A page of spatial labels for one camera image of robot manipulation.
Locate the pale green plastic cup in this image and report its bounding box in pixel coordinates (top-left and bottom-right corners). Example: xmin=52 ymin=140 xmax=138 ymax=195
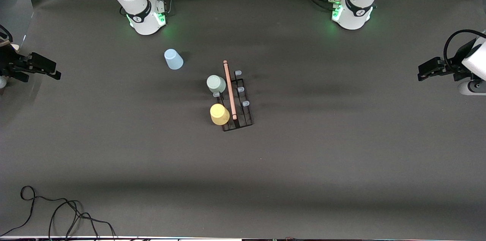
xmin=206 ymin=74 xmax=227 ymax=95

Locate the yellow plastic cup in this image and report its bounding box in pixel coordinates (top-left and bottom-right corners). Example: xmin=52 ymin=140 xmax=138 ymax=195
xmin=210 ymin=103 xmax=231 ymax=126

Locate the black wire cup holder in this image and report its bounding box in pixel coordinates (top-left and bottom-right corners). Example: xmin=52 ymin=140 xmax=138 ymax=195
xmin=213 ymin=60 xmax=254 ymax=132

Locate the light blue plastic cup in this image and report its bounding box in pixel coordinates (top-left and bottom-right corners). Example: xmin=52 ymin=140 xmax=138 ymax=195
xmin=164 ymin=49 xmax=184 ymax=71

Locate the dark grey table mat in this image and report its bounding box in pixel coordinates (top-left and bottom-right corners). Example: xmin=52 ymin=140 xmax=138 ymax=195
xmin=0 ymin=0 xmax=486 ymax=239

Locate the thin black loose cable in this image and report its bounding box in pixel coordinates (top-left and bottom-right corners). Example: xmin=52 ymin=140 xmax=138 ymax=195
xmin=0 ymin=186 xmax=117 ymax=241

